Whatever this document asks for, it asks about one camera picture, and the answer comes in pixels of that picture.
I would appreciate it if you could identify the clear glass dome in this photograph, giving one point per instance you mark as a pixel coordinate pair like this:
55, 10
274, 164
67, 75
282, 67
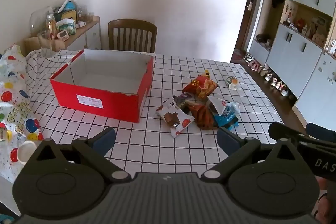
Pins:
38, 18

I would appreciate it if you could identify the white tube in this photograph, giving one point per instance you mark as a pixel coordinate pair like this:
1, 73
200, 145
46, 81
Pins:
65, 5

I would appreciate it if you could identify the red chip packet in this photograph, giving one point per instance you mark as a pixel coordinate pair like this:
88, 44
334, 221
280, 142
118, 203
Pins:
200, 83

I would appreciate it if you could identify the orange bottle with white cap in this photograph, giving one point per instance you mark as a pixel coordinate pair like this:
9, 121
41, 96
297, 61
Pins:
51, 26

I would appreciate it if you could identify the red cardboard box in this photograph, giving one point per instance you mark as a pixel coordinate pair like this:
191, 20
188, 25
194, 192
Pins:
105, 104

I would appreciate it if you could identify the row of shelf ornaments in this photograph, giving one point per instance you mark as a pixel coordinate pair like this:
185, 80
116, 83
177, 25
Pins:
305, 27

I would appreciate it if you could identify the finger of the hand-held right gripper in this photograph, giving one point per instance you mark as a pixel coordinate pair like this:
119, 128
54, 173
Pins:
284, 132
321, 130

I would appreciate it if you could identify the white cup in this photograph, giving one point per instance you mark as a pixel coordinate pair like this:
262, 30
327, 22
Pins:
26, 151

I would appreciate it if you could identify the white sideboard with wooden top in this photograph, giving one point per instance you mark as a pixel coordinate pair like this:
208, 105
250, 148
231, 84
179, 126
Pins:
89, 37

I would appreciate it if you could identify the blue round container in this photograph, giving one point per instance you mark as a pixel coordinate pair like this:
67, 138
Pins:
70, 5

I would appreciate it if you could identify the brown orange snack packet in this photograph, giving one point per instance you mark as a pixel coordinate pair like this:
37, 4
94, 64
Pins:
202, 115

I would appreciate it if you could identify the blue white snack packet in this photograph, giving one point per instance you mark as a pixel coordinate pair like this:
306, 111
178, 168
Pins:
225, 115

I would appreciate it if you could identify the yellow and dark case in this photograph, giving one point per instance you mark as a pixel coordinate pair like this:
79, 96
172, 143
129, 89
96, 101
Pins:
68, 16

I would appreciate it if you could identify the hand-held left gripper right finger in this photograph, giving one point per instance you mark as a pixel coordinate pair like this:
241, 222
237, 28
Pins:
227, 140

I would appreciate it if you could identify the brown wooden chair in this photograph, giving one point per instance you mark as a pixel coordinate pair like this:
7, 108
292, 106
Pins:
131, 24

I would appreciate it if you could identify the small yellow snack packet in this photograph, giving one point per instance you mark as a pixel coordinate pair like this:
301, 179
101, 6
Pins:
206, 73

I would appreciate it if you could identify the group of small glass jars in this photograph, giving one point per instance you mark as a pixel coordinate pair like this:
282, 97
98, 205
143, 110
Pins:
85, 15

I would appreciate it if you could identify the red doormat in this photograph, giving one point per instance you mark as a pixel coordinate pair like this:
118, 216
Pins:
237, 56

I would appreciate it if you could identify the balloon print gift bag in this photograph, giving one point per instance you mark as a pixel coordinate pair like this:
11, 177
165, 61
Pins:
15, 108

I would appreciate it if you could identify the small white green snack packet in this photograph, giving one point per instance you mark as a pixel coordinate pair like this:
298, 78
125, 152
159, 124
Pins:
232, 83

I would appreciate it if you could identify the small white timer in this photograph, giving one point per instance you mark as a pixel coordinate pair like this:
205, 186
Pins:
63, 36

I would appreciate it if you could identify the light wooden box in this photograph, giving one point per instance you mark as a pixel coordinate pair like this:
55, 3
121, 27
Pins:
32, 43

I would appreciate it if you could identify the green and white tissue pack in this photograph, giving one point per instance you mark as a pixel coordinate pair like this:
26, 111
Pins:
67, 26

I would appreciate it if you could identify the person's right hand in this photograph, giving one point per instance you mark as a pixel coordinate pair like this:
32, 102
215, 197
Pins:
321, 187

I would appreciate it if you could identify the row of shoes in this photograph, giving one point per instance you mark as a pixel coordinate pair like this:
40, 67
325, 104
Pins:
265, 74

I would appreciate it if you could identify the small purple snack packet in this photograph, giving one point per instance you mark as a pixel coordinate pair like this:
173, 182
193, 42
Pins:
185, 96

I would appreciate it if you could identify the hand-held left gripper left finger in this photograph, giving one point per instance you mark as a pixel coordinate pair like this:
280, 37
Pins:
103, 139

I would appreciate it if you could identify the white red chocolate snack packet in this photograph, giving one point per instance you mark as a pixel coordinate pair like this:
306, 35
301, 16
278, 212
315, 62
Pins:
179, 123

